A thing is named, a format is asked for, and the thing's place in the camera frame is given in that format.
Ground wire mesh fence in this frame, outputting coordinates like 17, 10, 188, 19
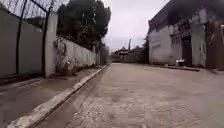
0, 0, 68, 22

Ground dry bush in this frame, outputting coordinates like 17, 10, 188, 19
54, 39, 73, 77

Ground grey concrete sidewalk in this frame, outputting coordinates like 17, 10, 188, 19
0, 66, 101, 128

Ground dark green trees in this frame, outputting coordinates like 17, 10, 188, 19
56, 0, 113, 52

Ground grey concrete wall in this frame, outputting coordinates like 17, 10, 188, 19
0, 6, 110, 80

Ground pale concrete kerb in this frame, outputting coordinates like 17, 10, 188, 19
6, 64, 110, 128

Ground grey concrete building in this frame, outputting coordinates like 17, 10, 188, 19
147, 0, 224, 70

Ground row of buildings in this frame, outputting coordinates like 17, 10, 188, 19
111, 38, 150, 64

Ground grey concrete road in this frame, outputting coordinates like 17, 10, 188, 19
33, 62, 224, 128

